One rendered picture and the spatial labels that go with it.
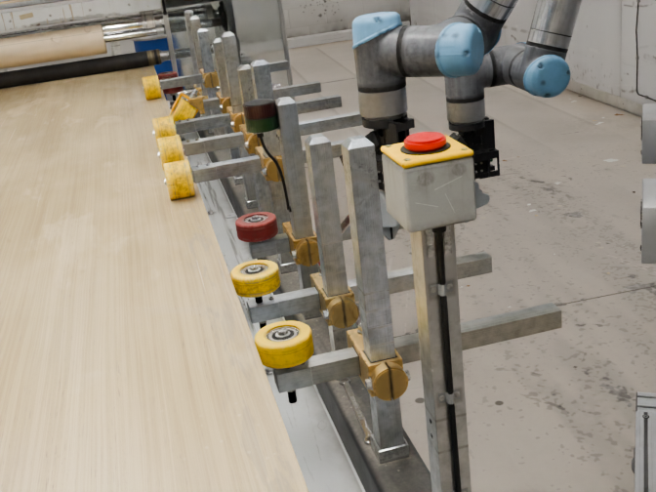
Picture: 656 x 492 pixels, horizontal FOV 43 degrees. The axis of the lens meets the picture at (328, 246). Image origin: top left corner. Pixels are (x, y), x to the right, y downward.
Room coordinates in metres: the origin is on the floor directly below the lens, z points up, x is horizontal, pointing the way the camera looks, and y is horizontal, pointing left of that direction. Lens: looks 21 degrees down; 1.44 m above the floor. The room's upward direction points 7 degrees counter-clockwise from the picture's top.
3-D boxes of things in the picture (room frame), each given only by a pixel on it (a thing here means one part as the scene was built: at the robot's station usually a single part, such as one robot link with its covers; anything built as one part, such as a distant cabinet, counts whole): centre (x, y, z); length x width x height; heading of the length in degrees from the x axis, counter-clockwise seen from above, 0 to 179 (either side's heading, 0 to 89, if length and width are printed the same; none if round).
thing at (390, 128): (1.29, -0.12, 1.08); 0.09 x 0.08 x 0.12; 31
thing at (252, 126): (1.51, 0.09, 1.10); 0.06 x 0.06 x 0.02
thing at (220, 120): (2.30, 0.16, 0.95); 0.50 x 0.04 x 0.04; 101
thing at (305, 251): (1.54, 0.05, 0.85); 0.14 x 0.06 x 0.05; 11
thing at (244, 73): (2.01, 0.14, 0.89); 0.04 x 0.04 x 0.48; 11
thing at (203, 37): (2.99, 0.34, 0.88); 0.04 x 0.04 x 0.48; 11
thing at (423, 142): (0.78, -0.10, 1.22); 0.04 x 0.04 x 0.02
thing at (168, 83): (3.04, 0.31, 0.95); 0.50 x 0.04 x 0.04; 101
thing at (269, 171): (1.79, 0.10, 0.95); 0.14 x 0.06 x 0.05; 11
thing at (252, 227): (1.54, 0.13, 0.85); 0.08 x 0.08 x 0.11
